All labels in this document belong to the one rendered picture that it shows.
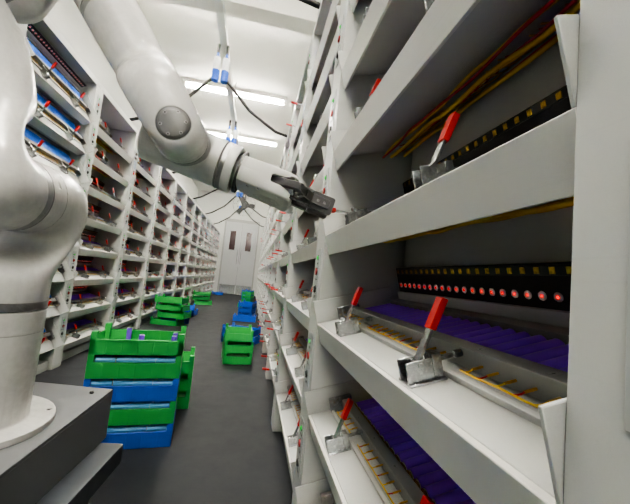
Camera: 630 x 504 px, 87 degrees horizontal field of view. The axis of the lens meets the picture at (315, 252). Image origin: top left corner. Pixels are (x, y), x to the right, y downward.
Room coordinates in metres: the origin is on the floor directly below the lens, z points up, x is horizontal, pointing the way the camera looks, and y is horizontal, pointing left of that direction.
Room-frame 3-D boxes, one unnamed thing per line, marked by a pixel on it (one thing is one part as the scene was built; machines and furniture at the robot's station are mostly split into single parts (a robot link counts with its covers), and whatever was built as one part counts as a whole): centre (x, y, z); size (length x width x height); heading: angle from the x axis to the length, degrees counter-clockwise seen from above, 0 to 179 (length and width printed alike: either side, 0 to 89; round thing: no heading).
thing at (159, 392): (1.30, 0.63, 0.20); 0.30 x 0.20 x 0.08; 109
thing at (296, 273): (1.51, 0.01, 0.91); 0.20 x 0.09 x 1.81; 100
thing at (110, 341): (1.30, 0.63, 0.36); 0.30 x 0.20 x 0.08; 109
